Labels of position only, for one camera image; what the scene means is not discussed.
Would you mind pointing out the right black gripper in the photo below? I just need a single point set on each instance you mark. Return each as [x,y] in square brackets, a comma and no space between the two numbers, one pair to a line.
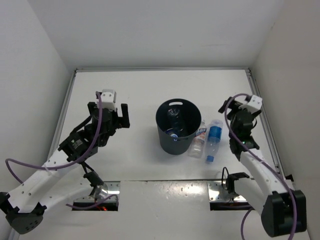
[222,109]

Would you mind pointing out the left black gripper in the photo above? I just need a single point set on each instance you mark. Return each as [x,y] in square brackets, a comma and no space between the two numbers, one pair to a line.
[122,121]

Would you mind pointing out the blue cap clear bottle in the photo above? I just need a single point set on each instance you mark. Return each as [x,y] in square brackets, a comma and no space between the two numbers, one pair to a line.
[214,134]

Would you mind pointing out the orange label clear bottle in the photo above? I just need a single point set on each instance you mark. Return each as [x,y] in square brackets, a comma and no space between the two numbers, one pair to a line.
[197,146]

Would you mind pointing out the clear bottle white cap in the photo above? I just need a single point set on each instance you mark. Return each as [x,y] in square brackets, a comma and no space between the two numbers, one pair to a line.
[177,122]

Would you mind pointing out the blue label Pocari bottle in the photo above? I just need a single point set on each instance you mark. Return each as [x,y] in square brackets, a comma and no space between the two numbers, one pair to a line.
[175,135]

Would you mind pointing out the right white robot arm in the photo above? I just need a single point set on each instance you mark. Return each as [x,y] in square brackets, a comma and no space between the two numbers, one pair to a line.
[282,209]

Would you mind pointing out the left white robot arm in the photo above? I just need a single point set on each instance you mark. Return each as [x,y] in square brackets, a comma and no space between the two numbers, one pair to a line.
[65,178]

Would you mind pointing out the dark grey plastic bin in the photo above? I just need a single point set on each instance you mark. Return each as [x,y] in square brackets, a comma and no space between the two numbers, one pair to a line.
[192,117]

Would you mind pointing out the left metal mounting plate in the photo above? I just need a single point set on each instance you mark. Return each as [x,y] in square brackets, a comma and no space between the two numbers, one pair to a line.
[109,188]

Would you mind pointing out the metal mounting plate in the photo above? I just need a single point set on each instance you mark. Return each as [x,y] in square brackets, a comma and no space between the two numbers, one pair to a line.
[217,194]
[109,188]

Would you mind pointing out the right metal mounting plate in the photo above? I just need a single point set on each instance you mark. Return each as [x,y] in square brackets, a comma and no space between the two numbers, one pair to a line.
[217,194]

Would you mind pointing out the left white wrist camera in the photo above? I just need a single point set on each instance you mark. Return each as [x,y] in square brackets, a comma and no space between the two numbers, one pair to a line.
[106,99]

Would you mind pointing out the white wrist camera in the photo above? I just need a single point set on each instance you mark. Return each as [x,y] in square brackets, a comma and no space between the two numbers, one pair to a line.
[253,104]
[106,99]

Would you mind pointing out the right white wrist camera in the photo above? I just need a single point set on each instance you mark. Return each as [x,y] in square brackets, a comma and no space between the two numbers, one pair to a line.
[253,104]

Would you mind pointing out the right aluminium frame rail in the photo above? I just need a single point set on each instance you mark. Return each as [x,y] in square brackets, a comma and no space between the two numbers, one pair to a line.
[266,127]

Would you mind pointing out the aluminium frame rail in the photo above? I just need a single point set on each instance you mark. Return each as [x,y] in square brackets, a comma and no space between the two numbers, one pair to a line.
[30,105]
[266,127]

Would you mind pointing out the left aluminium frame rail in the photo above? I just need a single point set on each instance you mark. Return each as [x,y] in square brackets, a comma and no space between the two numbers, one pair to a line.
[30,105]

